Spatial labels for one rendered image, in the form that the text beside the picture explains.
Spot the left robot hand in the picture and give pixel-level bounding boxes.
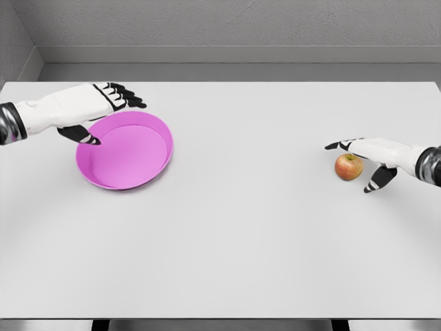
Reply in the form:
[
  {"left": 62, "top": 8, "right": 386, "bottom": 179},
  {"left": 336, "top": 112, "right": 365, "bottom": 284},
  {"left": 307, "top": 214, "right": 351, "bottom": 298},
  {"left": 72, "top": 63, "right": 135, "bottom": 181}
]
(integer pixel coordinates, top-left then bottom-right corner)
[{"left": 51, "top": 81, "right": 147, "bottom": 146}]

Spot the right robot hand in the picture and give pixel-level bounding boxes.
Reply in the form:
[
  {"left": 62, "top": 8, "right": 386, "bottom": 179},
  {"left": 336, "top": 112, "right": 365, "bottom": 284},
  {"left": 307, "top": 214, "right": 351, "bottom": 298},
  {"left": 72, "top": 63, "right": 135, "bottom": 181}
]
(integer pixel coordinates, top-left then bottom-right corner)
[{"left": 324, "top": 137, "right": 404, "bottom": 194}]

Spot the red-yellow apple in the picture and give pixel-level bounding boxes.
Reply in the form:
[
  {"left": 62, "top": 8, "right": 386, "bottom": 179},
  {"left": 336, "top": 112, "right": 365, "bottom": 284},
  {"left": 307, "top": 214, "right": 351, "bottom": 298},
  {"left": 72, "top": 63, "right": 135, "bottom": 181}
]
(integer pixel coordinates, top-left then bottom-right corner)
[{"left": 334, "top": 153, "right": 365, "bottom": 181}]

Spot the pink round plate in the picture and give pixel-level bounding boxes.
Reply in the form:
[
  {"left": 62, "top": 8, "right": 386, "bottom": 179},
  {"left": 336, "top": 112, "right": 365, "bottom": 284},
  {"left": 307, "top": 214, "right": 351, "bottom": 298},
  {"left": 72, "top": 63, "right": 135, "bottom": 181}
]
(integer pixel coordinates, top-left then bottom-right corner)
[{"left": 75, "top": 110, "right": 174, "bottom": 190}]

